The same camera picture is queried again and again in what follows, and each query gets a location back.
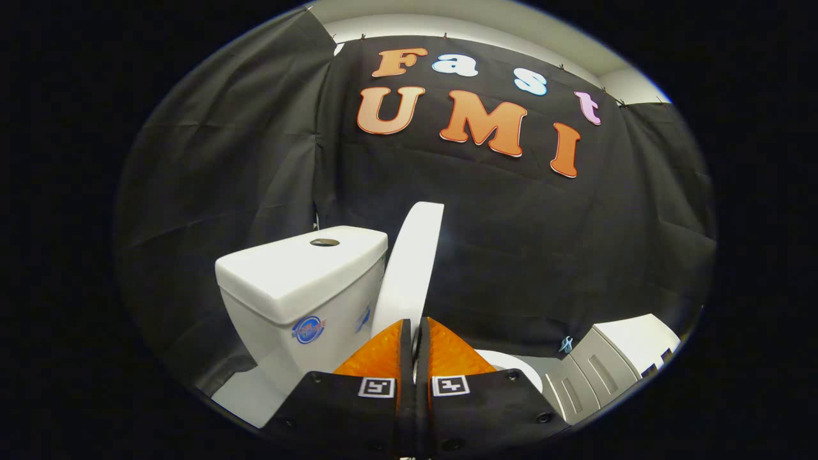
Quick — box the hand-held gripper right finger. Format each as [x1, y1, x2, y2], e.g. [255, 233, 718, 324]
[412, 316, 569, 456]

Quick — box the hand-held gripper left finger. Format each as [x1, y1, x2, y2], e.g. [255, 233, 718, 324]
[262, 318, 413, 456]

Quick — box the white toilet tank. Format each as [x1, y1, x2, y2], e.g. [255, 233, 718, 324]
[215, 225, 389, 400]

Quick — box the white panelled cabinet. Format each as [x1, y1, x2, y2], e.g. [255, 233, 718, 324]
[543, 313, 683, 426]

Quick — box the black backdrop cloth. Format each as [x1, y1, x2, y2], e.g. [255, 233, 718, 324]
[115, 10, 718, 397]

